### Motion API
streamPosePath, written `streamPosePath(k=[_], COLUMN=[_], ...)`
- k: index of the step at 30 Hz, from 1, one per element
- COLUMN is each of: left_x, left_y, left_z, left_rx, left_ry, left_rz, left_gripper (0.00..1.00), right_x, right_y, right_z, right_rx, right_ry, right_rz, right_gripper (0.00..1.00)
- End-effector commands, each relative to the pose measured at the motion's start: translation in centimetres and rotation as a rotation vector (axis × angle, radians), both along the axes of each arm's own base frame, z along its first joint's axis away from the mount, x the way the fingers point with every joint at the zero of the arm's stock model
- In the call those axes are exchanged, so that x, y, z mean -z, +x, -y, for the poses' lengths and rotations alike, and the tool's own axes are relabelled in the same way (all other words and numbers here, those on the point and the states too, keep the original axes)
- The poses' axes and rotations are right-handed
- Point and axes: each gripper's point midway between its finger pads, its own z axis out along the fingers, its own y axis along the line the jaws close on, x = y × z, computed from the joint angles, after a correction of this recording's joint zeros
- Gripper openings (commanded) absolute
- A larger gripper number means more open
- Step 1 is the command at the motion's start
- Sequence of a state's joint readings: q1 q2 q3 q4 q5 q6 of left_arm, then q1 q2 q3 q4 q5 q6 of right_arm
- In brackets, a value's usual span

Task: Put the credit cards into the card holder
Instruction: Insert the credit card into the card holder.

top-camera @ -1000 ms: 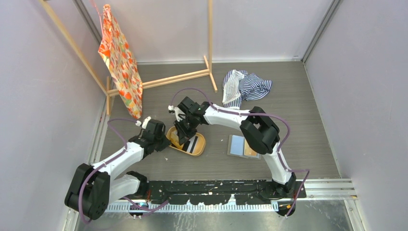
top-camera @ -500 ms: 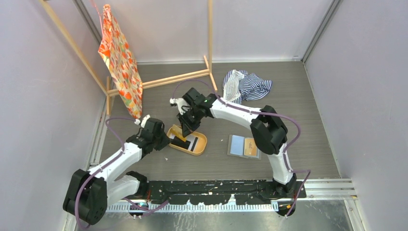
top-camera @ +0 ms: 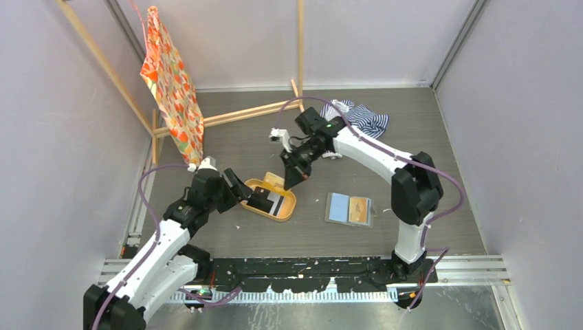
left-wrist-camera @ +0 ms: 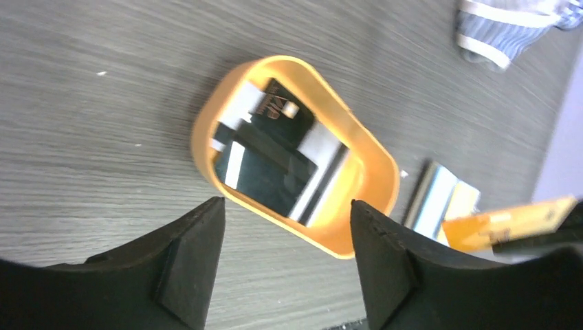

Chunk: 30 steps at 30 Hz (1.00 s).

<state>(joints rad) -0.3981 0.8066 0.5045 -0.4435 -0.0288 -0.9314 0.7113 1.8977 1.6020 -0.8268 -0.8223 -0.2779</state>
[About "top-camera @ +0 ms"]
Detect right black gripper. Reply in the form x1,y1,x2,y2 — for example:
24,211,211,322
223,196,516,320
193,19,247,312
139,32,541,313
281,138,328,190

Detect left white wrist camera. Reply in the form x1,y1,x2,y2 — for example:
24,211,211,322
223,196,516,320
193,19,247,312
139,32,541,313
187,157,218,173

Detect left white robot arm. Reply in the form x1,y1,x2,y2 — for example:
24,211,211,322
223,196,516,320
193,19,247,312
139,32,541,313
82,165,253,329

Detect orange floral cloth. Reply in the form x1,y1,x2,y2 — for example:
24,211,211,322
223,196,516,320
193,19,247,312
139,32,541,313
140,6,204,165

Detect gold credit card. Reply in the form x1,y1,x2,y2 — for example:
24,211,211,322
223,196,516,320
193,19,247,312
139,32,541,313
348,197,369,225

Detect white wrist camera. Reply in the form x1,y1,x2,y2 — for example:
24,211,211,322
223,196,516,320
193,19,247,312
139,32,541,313
187,157,218,173
269,128,292,153

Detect grey card holder wallet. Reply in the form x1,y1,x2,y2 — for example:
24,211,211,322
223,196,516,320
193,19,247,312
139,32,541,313
324,192,375,228

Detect blue striped cloth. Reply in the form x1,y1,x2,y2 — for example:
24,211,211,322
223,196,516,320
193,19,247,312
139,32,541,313
320,99,390,159

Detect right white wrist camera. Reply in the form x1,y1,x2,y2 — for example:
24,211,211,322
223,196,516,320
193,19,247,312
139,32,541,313
269,128,292,153

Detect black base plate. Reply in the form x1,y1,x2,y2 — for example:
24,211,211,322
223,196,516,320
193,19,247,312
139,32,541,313
189,256,434,294

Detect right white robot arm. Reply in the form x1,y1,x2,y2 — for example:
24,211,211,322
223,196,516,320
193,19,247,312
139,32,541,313
269,107,443,283

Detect wooden drying rack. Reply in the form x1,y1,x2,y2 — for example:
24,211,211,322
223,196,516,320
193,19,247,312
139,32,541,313
56,1,305,165

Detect silver credit card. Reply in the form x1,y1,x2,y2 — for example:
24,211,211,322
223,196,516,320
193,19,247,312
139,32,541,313
267,191,285,217

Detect orange oval tray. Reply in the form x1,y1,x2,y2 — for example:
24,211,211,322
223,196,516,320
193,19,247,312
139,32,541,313
242,172,297,222

